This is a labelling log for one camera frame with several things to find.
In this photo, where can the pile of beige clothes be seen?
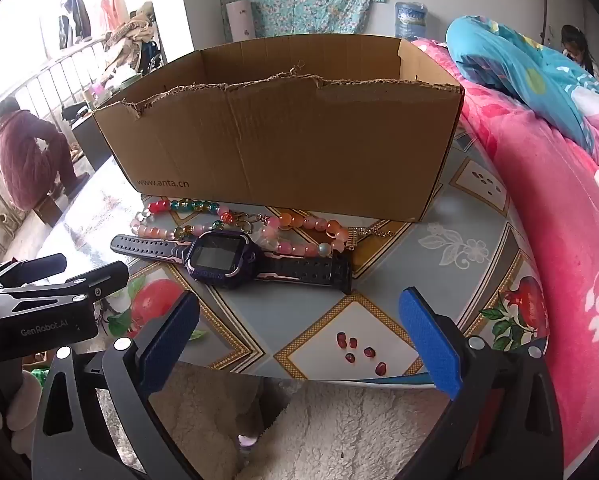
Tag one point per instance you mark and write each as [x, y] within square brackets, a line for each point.
[129, 35]

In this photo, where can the hanging pink garment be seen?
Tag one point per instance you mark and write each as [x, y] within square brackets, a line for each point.
[113, 5]

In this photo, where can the white cylindrical bin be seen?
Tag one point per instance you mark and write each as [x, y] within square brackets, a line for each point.
[240, 22]

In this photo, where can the person's left hand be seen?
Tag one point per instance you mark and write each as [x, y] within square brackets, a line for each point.
[23, 405]

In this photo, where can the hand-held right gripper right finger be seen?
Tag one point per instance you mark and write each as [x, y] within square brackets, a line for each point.
[429, 345]

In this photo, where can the purple black smartwatch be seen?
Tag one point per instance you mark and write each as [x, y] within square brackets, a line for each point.
[214, 260]

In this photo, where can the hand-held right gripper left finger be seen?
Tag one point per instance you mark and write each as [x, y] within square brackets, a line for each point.
[169, 340]

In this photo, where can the hanging dark jacket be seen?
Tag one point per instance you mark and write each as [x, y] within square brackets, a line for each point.
[77, 12]

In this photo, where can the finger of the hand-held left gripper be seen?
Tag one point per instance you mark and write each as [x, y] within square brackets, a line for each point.
[99, 280]
[29, 267]

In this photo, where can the blue patterned pillow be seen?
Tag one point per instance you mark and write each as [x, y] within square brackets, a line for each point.
[519, 70]

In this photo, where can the pink floral blanket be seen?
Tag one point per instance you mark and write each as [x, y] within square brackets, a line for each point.
[554, 220]

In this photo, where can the white fleece garment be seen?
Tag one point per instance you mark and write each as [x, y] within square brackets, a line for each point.
[339, 430]

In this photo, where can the brown cardboard box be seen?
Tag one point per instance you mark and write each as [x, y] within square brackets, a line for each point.
[279, 150]

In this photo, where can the wooden stool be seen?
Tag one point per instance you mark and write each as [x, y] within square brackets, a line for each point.
[49, 210]

